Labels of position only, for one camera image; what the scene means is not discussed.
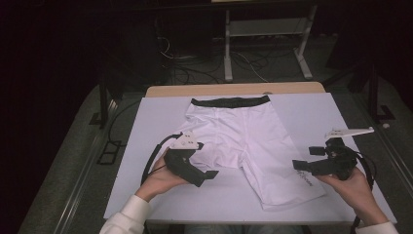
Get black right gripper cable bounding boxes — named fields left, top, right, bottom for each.
left=349, top=151, right=378, bottom=234

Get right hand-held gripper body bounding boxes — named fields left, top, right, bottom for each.
left=307, top=126, right=375, bottom=181

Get white metal stand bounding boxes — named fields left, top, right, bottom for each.
left=223, top=4, right=319, bottom=82

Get person's left hand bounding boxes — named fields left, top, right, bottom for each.
left=133, top=150, right=190, bottom=203

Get wooden table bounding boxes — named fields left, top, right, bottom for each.
left=144, top=81, right=326, bottom=98

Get tangle of floor cables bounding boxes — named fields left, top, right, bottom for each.
left=156, top=34, right=306, bottom=85

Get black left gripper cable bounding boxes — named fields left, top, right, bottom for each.
left=140, top=132, right=183, bottom=186

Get white shorts with black waistband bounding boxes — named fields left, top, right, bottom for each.
left=170, top=95, right=327, bottom=212

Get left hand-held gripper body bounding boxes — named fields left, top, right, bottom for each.
left=163, top=130, right=209, bottom=188

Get person's right hand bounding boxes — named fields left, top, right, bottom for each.
left=315, top=167, right=390, bottom=227

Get black metal stand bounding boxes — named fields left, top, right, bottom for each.
left=89, top=72, right=122, bottom=130
left=324, top=59, right=396, bottom=124

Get white board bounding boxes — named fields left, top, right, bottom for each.
left=103, top=92, right=398, bottom=226

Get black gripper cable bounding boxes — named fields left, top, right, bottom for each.
left=140, top=132, right=183, bottom=186
left=349, top=151, right=378, bottom=234

